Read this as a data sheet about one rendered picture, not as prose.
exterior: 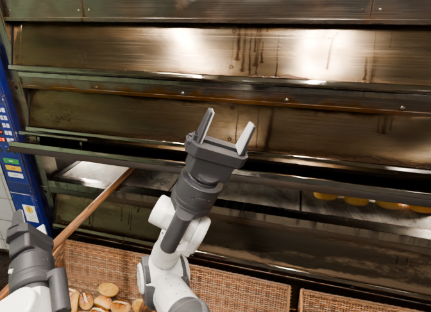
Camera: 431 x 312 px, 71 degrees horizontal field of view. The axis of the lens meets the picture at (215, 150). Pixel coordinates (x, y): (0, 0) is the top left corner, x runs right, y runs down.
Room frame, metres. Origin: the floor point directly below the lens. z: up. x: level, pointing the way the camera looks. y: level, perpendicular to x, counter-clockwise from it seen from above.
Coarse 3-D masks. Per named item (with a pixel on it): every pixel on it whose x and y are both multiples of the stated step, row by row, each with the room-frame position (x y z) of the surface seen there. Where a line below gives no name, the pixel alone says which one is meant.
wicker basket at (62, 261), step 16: (64, 256) 1.19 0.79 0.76; (80, 256) 1.18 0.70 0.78; (96, 256) 1.16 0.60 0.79; (112, 256) 1.14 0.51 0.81; (128, 256) 1.12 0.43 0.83; (96, 272) 1.14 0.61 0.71; (112, 272) 1.12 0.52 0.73; (128, 272) 1.10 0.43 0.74; (80, 288) 1.13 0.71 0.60; (96, 288) 1.11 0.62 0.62; (128, 288) 1.08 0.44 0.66; (144, 304) 0.90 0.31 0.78
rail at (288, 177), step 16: (16, 144) 1.12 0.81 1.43; (32, 144) 1.10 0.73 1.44; (128, 160) 0.99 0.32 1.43; (144, 160) 0.97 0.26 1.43; (160, 160) 0.96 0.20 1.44; (256, 176) 0.87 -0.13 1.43; (272, 176) 0.86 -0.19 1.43; (288, 176) 0.85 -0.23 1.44; (304, 176) 0.85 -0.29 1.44; (384, 192) 0.77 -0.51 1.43; (400, 192) 0.76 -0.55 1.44; (416, 192) 0.75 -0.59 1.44
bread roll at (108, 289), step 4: (100, 284) 1.08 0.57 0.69; (104, 284) 1.08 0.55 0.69; (108, 284) 1.08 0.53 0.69; (112, 284) 1.08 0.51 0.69; (100, 288) 1.06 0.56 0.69; (104, 288) 1.06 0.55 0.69; (108, 288) 1.06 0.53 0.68; (112, 288) 1.06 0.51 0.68; (116, 288) 1.07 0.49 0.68; (100, 292) 1.04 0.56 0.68; (104, 292) 1.04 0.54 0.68; (108, 292) 1.04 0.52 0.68; (112, 292) 1.04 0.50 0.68; (116, 292) 1.05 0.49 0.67; (108, 296) 1.03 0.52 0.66; (112, 296) 1.04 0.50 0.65
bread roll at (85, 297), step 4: (84, 292) 1.08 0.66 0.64; (80, 296) 1.05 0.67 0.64; (84, 296) 1.05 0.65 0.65; (88, 296) 1.05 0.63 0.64; (80, 300) 1.03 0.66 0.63; (84, 300) 1.03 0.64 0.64; (88, 300) 1.03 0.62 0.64; (92, 300) 1.04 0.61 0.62; (80, 304) 1.02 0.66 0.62; (84, 304) 1.01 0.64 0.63; (88, 304) 1.01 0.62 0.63; (92, 304) 1.03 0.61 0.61; (84, 308) 1.00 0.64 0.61; (88, 308) 1.01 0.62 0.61
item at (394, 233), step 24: (96, 192) 1.20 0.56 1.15; (120, 192) 1.17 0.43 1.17; (144, 192) 1.16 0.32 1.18; (168, 192) 1.16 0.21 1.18; (240, 216) 1.02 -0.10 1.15; (264, 216) 1.00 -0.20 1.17; (288, 216) 0.98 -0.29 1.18; (312, 216) 0.98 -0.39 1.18; (336, 216) 0.98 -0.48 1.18; (384, 240) 0.88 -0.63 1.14; (408, 240) 0.86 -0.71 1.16
